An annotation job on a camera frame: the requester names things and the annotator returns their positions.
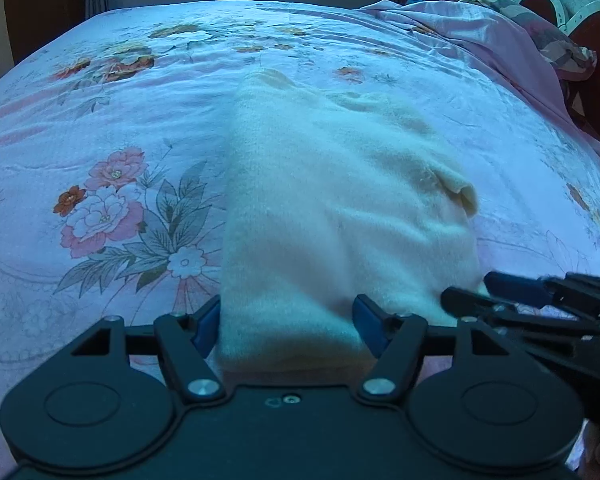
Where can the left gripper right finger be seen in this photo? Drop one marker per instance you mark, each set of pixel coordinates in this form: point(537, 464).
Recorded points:
point(396, 343)

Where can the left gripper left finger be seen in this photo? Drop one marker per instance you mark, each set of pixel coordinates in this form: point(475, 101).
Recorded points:
point(185, 341)

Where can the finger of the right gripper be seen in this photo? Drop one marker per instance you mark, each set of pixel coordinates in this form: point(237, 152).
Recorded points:
point(465, 306)
point(573, 291)

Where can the cream knit sweater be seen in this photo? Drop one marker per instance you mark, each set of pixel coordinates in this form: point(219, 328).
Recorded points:
point(331, 195)

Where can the hand holding right gripper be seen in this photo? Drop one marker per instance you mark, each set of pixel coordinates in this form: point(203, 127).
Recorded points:
point(589, 466)

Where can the floral pink bed sheet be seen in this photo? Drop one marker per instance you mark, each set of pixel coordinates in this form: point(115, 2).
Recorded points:
point(114, 153)

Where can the striped floral pillow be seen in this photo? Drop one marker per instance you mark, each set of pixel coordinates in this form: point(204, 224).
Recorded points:
point(546, 23)

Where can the pink blanket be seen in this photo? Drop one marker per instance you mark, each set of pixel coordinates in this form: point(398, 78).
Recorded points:
point(495, 40)

